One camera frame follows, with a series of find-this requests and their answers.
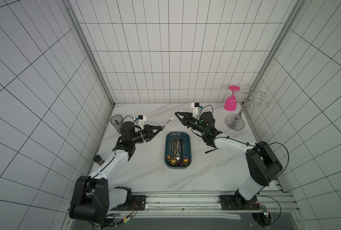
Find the teal plastic storage box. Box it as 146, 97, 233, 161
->
164, 132, 192, 169

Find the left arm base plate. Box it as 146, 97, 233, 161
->
112, 195, 146, 211

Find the aluminium mounting rail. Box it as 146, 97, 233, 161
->
107, 192, 299, 219

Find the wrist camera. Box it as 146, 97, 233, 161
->
135, 115, 146, 129
191, 102, 203, 118

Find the purple bowl dark spoon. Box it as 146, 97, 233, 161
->
179, 139, 188, 167

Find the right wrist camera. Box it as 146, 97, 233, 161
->
191, 102, 203, 118

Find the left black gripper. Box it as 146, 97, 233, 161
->
131, 124, 162, 143

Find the small brown spice bottle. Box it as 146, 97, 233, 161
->
93, 155, 105, 166

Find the pink upside-down wine glass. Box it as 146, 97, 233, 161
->
224, 85, 240, 112

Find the grey translucent cup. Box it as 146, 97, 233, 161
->
110, 114, 123, 134

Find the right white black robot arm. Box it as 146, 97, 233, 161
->
175, 111, 283, 206

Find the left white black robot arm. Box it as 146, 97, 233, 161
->
69, 122, 165, 224

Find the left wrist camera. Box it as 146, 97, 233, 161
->
135, 115, 146, 129

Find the chrome wine glass rack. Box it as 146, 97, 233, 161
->
225, 84, 269, 131

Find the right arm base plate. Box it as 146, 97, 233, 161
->
218, 195, 260, 211

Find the short gold spoon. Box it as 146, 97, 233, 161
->
167, 139, 173, 162

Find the purple iridescent spoon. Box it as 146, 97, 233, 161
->
182, 140, 189, 166

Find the long gold spoon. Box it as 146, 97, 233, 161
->
170, 139, 179, 166

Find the silver spoon clear handle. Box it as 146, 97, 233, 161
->
159, 113, 177, 130

